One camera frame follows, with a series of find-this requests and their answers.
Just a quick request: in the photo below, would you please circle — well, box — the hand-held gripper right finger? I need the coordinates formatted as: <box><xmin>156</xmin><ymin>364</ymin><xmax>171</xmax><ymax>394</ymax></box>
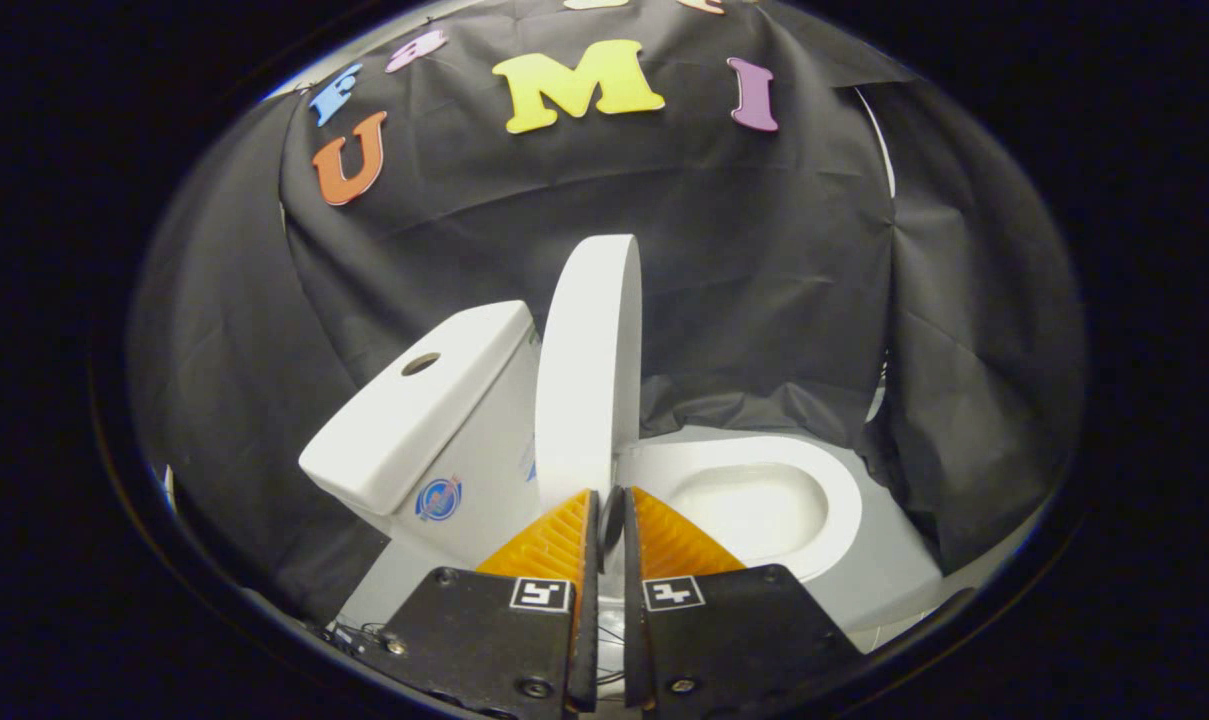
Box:
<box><xmin>622</xmin><ymin>486</ymin><xmax>865</xmax><ymax>713</ymax></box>

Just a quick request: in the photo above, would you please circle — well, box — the white toilet tank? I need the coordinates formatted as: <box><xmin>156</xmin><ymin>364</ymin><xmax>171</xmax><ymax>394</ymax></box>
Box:
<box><xmin>299</xmin><ymin>300</ymin><xmax>545</xmax><ymax>571</ymax></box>

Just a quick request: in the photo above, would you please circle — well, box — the black backdrop cloth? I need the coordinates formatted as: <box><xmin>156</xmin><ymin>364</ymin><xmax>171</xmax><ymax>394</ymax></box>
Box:
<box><xmin>129</xmin><ymin>0</ymin><xmax>1085</xmax><ymax>621</ymax></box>

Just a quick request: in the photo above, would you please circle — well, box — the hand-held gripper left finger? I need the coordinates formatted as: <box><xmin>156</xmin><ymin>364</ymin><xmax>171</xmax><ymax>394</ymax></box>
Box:
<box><xmin>379</xmin><ymin>488</ymin><xmax>601</xmax><ymax>716</ymax></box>

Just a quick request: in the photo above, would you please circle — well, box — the white toilet lid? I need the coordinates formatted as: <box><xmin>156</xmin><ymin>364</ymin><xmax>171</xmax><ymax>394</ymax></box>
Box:
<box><xmin>534</xmin><ymin>234</ymin><xmax>643</xmax><ymax>511</ymax></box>

